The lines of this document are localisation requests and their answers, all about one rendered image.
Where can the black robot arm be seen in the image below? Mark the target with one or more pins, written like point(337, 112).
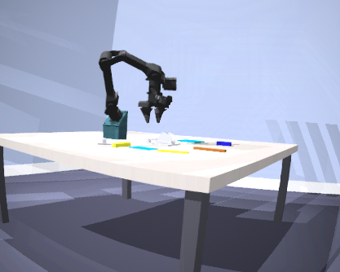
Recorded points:
point(155, 75)

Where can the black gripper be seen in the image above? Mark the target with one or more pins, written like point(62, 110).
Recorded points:
point(145, 106)

